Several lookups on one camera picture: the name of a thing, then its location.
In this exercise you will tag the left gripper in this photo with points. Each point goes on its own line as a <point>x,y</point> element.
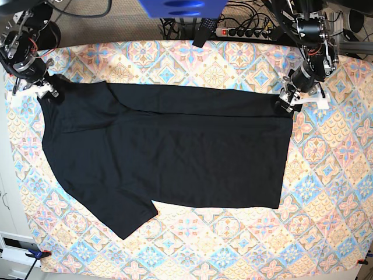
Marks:
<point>303,79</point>

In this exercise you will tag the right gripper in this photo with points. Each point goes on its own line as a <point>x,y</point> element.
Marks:
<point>33,70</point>

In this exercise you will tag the black T-shirt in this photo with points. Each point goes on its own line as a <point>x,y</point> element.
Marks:
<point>119,148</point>

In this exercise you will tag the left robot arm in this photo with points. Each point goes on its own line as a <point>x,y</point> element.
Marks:
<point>309,28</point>

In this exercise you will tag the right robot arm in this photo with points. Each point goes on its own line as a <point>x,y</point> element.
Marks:
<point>27,37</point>

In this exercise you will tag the white power strip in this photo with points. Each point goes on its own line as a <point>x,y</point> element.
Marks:
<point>242,33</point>

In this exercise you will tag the patterned tablecloth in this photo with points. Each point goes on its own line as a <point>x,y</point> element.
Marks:
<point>322,226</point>

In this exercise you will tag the white cabinet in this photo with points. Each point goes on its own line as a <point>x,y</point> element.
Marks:
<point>16,237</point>

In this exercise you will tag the blue clamp bottom left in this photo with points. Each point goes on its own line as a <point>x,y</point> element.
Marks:
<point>37,254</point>

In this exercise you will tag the orange clamp bottom right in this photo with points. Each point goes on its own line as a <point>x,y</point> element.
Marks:
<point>362,262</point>

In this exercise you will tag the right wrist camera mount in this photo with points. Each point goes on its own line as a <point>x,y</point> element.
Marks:
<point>21,93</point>

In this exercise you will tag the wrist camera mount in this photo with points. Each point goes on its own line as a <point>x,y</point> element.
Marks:
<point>320,98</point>
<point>21,93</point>

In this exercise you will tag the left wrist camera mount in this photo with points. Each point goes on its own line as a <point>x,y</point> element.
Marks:
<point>320,98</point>

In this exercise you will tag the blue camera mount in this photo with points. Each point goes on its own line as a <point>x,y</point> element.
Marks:
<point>183,8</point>

